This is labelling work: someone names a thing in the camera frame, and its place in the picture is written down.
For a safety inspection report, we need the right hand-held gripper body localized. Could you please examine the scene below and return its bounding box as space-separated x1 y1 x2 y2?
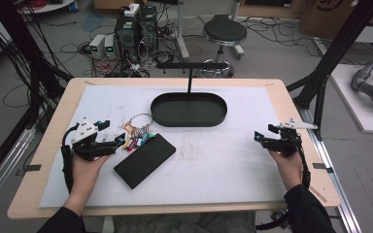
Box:
263 117 319 158

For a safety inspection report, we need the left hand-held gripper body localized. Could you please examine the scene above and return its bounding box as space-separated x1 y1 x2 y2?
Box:
70 117 119 162

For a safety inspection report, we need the metal key ring with keys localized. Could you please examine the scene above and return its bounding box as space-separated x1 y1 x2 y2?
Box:
121 113 156 153

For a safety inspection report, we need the black key holder stand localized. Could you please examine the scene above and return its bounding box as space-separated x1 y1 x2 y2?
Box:
150 61 229 128

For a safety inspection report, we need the person's left hand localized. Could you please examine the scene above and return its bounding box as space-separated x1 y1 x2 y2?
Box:
70 153 111 196

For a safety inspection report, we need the person's right hand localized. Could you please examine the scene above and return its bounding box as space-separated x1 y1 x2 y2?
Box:
267 150 304 192

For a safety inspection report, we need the black flat rectangular box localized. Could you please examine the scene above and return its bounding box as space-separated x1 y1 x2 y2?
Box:
113 133 178 190

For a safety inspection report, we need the white table mat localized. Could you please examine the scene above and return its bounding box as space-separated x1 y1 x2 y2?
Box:
38 84 288 209

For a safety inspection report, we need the grey bench power supply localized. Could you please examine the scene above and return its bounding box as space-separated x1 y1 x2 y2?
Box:
104 34 119 59
88 33 107 60

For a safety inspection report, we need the white floor board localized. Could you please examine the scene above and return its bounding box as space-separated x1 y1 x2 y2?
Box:
329 63 373 136

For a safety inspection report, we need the black computer tower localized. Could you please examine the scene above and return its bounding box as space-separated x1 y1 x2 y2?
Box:
114 5 158 66

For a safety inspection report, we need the black round stool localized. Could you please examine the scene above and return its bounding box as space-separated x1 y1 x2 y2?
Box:
201 17 249 80

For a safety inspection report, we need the white power strip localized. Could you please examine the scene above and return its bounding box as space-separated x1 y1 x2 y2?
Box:
123 3 141 18

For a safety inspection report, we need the brown cardboard box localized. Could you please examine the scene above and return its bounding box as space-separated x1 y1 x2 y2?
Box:
299 0 373 41

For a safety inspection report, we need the left hand-held gripper cable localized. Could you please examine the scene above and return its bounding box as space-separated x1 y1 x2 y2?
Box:
60 121 80 195

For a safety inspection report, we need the hand-held gripper cable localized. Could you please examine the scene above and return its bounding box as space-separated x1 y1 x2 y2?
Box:
255 135 312 231
60 121 80 195

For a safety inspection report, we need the right hand-held gripper cable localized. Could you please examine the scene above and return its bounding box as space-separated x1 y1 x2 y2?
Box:
255 135 312 231

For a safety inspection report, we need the tangle of floor cables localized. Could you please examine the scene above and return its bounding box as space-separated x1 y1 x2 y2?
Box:
57 30 178 79

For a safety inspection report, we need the aluminium rail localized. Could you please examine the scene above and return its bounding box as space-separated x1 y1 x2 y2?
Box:
0 125 37 216
298 107 363 233

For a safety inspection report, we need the black metal frame post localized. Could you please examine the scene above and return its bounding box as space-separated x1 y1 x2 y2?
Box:
286 0 373 141

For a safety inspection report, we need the black frame post with cables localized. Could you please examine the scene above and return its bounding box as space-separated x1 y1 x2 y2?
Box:
0 0 74 137

